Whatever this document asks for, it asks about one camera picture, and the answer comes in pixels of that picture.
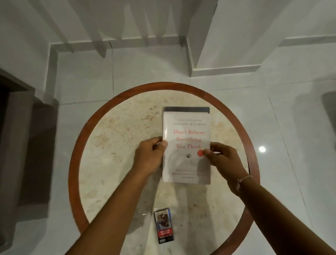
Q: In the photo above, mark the person's left hand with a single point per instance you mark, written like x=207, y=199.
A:
x=147, y=157

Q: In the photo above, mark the person's right hand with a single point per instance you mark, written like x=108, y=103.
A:
x=225, y=161

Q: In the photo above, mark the person's left thumb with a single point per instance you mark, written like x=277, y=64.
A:
x=162, y=145

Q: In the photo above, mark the person's right thumb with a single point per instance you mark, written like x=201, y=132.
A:
x=210, y=153

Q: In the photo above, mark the white paperback book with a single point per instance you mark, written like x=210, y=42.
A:
x=186, y=165

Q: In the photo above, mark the person's right forearm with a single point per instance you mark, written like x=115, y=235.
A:
x=275, y=218

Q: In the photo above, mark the person's left forearm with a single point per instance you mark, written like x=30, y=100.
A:
x=112, y=215

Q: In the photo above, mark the dark grey book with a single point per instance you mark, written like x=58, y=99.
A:
x=186, y=109

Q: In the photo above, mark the round table with wooden rim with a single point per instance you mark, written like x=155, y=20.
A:
x=115, y=136

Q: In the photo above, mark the blue cigarette pack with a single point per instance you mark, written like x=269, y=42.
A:
x=164, y=226

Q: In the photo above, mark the dark wooden cabinet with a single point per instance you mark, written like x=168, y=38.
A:
x=15, y=157

